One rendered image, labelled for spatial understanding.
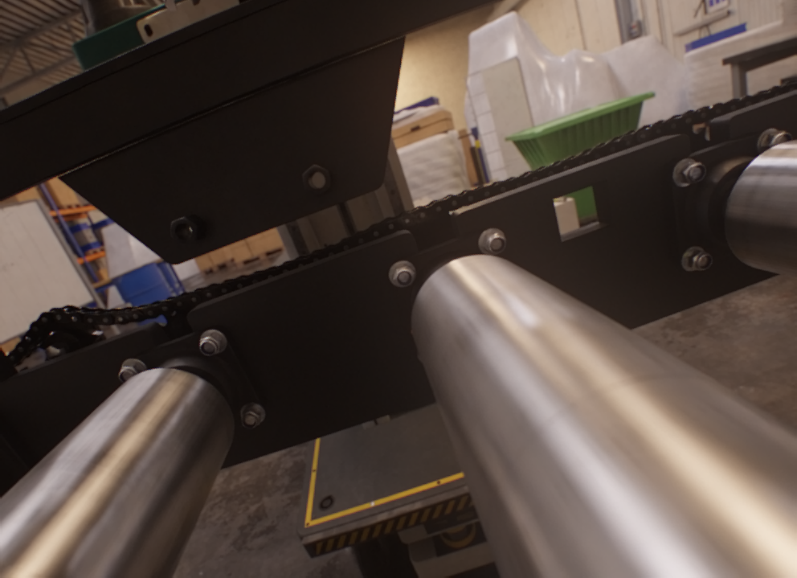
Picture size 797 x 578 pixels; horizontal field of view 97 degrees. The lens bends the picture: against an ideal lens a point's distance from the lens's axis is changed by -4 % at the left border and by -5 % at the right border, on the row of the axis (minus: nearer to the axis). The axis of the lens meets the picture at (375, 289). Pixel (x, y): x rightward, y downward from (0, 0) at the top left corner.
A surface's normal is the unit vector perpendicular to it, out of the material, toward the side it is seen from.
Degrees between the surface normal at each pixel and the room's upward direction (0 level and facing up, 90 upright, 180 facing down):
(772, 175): 42
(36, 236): 90
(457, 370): 48
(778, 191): 53
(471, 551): 90
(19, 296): 90
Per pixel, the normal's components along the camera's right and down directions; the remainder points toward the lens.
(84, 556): 0.63, -0.75
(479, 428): -0.95, -0.26
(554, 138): -0.02, 0.50
